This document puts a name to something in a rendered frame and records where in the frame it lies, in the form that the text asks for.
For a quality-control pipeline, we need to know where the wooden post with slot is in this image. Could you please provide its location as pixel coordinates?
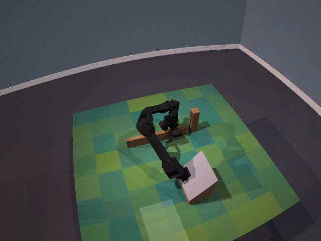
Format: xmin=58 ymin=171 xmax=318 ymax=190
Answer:
xmin=188 ymin=108 xmax=200 ymax=133

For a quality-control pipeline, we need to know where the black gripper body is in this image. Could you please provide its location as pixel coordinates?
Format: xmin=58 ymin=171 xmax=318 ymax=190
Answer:
xmin=164 ymin=115 xmax=182 ymax=138

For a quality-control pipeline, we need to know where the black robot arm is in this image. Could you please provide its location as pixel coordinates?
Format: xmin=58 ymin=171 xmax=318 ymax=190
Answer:
xmin=136 ymin=100 xmax=190 ymax=182

